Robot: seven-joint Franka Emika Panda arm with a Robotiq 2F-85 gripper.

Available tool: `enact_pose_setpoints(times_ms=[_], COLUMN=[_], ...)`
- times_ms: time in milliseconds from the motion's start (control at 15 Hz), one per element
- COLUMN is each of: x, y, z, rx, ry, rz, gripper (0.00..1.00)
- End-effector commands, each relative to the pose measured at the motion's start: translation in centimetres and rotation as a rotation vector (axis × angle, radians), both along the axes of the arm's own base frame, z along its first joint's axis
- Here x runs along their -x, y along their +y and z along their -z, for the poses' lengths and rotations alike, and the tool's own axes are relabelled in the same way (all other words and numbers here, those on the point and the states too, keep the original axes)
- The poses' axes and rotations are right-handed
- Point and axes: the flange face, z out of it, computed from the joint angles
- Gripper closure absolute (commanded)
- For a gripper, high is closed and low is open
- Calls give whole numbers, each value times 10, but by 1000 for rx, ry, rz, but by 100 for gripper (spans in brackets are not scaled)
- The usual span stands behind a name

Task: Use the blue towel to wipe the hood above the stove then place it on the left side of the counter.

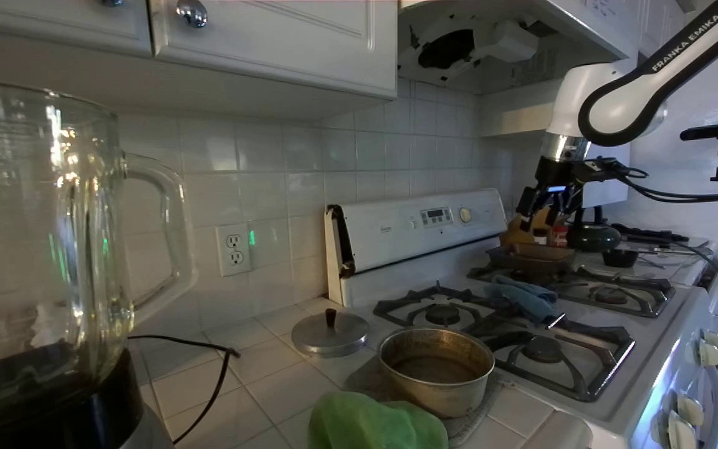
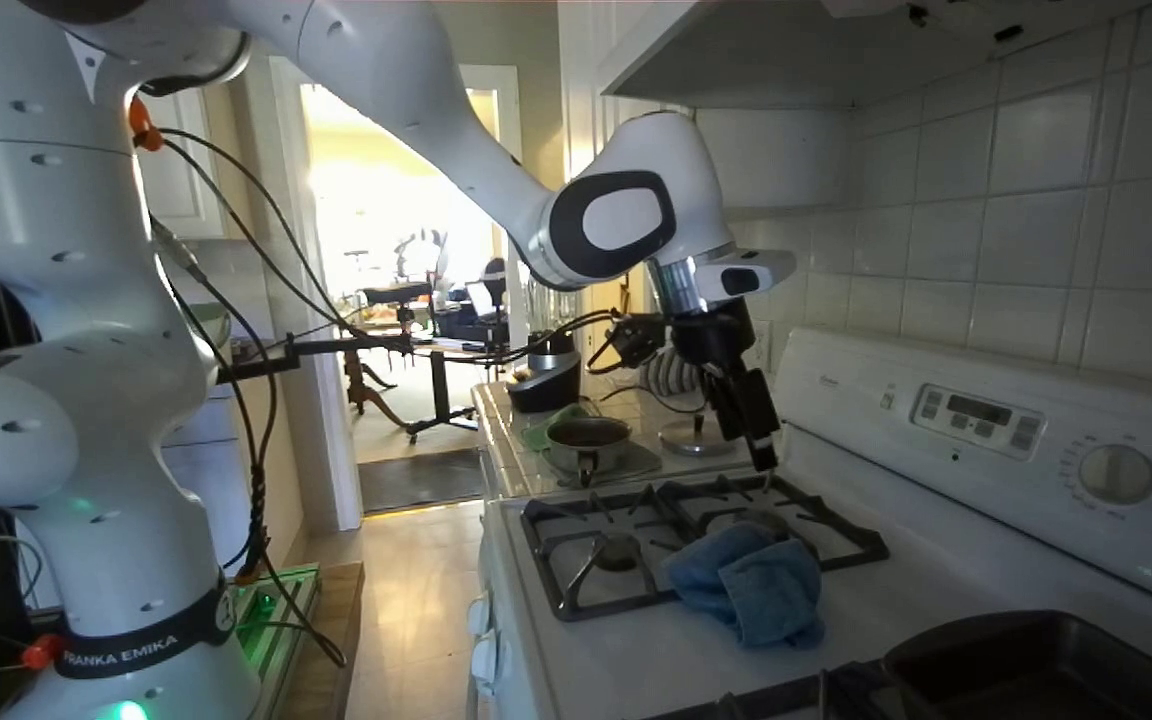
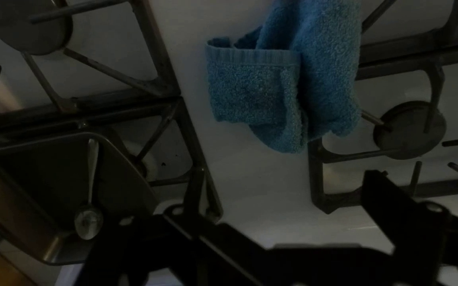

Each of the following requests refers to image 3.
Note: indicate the metal spoon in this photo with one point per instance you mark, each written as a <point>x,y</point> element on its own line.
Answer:
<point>88,223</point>

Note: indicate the blue towel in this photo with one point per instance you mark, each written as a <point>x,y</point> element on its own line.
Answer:
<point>294,73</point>

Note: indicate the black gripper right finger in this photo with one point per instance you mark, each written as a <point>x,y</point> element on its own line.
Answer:
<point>426,243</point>

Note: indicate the white gas stove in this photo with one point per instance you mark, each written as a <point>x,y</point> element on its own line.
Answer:
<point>251,185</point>

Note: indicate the black burner grate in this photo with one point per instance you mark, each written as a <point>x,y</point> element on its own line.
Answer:
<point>158,58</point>
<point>414,53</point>

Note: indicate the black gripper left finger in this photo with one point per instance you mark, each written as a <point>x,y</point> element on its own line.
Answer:
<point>176,259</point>

